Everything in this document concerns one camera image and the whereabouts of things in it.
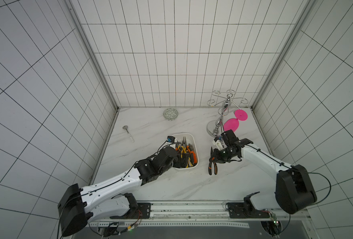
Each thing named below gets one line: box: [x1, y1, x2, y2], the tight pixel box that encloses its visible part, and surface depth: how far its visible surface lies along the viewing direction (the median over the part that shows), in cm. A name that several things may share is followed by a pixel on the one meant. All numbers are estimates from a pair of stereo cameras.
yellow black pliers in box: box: [177, 136, 190, 168], surface depth 91 cm
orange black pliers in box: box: [185, 143, 198, 166], surface depth 90 cm
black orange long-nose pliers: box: [208, 156, 218, 176], surface depth 83 cm
